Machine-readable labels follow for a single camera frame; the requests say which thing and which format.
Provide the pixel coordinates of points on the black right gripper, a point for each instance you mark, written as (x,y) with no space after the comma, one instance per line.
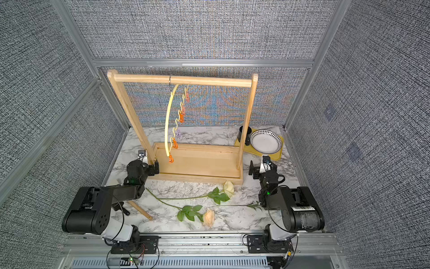
(256,176)

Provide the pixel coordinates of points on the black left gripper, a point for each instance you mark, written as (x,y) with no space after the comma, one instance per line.
(150,168)

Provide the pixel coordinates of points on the yellow plastic clip hanger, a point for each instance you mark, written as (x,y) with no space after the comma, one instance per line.
(167,138)

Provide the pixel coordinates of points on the white rose with stem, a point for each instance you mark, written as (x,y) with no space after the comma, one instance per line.
(217,195)

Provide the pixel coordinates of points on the peach rose with stem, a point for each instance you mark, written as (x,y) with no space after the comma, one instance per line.
(190,212)

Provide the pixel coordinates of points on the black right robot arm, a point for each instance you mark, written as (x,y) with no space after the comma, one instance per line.
(297,206)

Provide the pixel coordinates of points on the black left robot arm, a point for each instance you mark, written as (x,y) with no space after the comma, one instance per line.
(89,212)

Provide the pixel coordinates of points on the yellow tray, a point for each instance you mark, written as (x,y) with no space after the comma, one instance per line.
(249,149)

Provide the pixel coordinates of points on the white patterned plate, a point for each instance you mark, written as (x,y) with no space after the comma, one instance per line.
(266,142)

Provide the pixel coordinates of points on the green leafy sprig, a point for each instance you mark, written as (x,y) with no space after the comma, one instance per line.
(254,205)

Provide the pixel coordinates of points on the black scoop tool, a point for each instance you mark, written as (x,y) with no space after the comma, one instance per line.
(120,207)

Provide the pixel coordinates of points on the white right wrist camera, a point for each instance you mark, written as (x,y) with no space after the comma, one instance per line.
(266,164)

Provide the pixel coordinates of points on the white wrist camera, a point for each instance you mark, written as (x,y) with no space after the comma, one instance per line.
(266,164)
(142,156)

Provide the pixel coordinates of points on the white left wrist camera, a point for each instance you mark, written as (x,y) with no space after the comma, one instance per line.
(142,156)

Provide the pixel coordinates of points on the wooden hanging rack frame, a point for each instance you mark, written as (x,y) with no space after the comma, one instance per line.
(192,162)

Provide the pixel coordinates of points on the wooden handled spatula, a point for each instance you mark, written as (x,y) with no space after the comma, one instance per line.
(140,210)

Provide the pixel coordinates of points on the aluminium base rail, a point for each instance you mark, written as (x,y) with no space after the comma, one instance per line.
(205,250)

